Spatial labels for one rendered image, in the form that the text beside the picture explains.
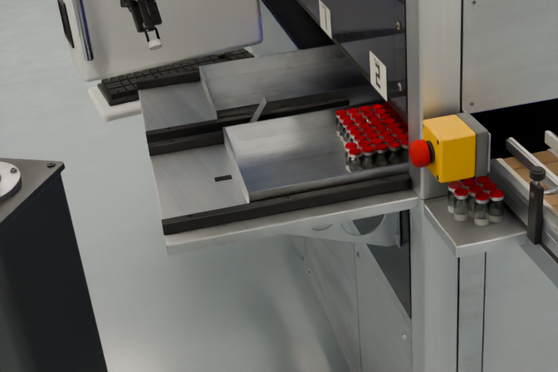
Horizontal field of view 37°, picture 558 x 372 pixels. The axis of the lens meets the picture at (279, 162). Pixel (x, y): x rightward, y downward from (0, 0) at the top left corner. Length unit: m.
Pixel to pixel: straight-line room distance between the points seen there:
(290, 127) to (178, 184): 0.26
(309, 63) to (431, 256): 0.67
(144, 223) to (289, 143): 1.63
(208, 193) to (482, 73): 0.48
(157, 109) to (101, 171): 1.80
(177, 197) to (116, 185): 2.00
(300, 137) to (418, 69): 0.38
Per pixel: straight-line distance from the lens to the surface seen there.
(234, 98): 1.73
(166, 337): 2.51
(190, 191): 1.39
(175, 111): 1.71
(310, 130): 1.55
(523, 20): 1.26
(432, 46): 1.21
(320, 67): 1.85
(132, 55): 2.16
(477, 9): 1.22
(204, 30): 2.20
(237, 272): 2.73
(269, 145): 1.51
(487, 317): 1.50
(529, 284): 1.49
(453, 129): 1.19
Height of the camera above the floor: 1.54
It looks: 27 degrees down
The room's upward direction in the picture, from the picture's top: 6 degrees counter-clockwise
